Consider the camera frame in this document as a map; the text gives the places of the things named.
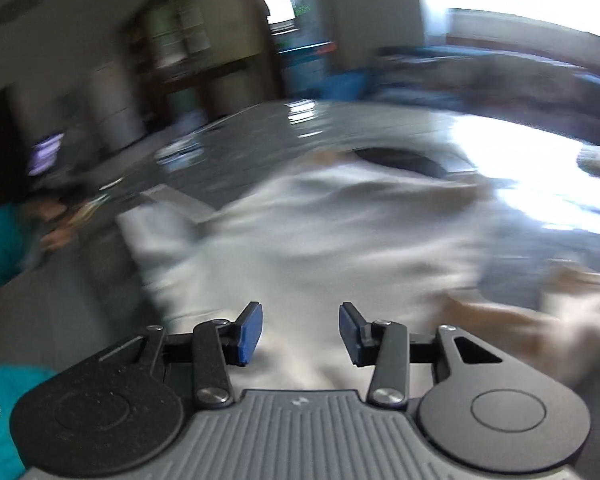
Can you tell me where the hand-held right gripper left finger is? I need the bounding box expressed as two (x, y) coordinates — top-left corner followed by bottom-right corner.
(100, 301), (264, 409)

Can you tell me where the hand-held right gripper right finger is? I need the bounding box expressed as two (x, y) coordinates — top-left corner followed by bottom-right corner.
(338, 301), (506, 408)

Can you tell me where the cream garment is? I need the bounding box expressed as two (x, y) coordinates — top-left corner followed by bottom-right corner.
(116, 151), (600, 396)

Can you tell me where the person's left hand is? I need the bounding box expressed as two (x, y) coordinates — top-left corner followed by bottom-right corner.
(37, 196), (90, 253)

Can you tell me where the white refrigerator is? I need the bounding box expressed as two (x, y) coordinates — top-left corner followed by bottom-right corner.
(91, 61), (147, 155)

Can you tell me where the dark wooden cabinet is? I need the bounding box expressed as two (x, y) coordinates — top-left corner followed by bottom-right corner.
(122, 0), (277, 128)

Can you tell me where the black round heating plate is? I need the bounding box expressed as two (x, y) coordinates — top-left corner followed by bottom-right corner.
(349, 145), (449, 179)

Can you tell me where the teal kitchen cabinet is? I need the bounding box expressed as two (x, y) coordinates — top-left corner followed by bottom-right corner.
(274, 40), (338, 100)

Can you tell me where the person's teal clothing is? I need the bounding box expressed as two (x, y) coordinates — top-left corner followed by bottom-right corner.
(0, 344), (57, 480)

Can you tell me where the blue sofa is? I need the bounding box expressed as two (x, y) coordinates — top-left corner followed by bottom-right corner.
(325, 44), (600, 147)

